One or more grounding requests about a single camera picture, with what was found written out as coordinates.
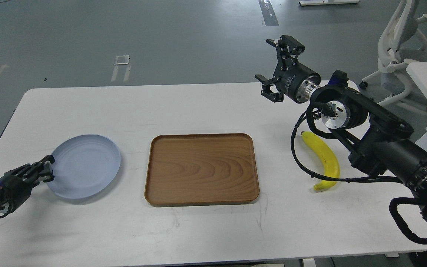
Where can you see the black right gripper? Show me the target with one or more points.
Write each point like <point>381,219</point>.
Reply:
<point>290,75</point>

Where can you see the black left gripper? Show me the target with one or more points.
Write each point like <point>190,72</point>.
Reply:
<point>17,184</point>

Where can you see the light blue plate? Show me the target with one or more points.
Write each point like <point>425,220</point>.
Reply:
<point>84,166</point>

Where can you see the yellow banana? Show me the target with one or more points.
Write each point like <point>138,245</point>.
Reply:
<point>328,159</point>

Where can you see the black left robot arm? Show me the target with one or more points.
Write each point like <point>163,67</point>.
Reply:
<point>16,185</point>

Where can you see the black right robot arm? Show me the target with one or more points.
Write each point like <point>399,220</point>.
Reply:
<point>378,141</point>

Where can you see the white office chair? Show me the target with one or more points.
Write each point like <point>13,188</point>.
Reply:
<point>401,44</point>

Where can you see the brown wooden tray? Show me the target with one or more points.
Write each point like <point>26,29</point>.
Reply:
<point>197,170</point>

